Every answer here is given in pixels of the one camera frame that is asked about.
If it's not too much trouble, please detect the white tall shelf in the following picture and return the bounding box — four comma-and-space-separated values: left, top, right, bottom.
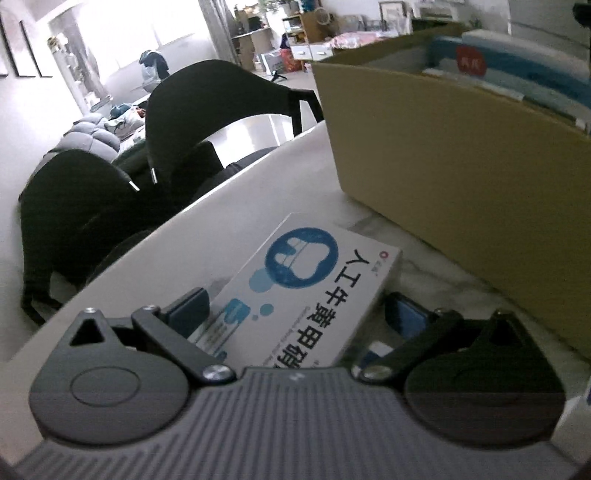
48, 33, 112, 114

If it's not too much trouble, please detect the wooden cabinet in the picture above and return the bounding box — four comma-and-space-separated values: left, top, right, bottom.
231, 27, 274, 71

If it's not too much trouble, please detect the grey curtain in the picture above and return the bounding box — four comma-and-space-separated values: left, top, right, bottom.
198, 0, 237, 61

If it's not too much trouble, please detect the potted plant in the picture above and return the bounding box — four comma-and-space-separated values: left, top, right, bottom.
256, 0, 301, 14

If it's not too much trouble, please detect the dark hanging jacket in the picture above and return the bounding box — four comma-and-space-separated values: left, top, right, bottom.
139, 50, 170, 85

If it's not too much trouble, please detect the white box blue round logo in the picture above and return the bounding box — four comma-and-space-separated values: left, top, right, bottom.
191, 212, 404, 368

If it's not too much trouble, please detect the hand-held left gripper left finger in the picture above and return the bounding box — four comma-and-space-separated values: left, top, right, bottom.
34, 287, 236, 385

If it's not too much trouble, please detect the framed wall picture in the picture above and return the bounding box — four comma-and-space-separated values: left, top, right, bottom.
2, 18, 37, 78
21, 21, 55, 78
0, 11, 10, 78

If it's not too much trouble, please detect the white marble desktop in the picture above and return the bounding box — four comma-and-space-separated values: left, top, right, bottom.
0, 121, 591, 462

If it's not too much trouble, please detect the floral cloth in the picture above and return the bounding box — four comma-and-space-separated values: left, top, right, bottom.
323, 31, 399, 51

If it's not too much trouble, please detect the dark green chair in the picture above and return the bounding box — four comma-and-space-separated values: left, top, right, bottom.
144, 59, 325, 204
18, 150, 155, 326

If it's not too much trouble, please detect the white microwave oven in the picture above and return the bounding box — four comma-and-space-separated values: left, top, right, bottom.
412, 2, 457, 21

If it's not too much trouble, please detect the large cardboard box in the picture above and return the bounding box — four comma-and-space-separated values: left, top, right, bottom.
311, 21, 591, 361

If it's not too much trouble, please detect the white drawer unit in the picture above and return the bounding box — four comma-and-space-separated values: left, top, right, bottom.
290, 42, 334, 62

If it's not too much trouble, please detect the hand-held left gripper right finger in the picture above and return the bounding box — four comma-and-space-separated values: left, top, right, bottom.
351, 292, 561, 385

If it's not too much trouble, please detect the leaning picture frame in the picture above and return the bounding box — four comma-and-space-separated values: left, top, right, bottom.
379, 1, 408, 23

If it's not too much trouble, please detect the grey sofa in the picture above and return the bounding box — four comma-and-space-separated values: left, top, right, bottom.
32, 113, 153, 185

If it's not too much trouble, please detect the teal patterned cushion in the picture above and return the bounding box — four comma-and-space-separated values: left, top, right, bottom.
105, 105, 148, 140

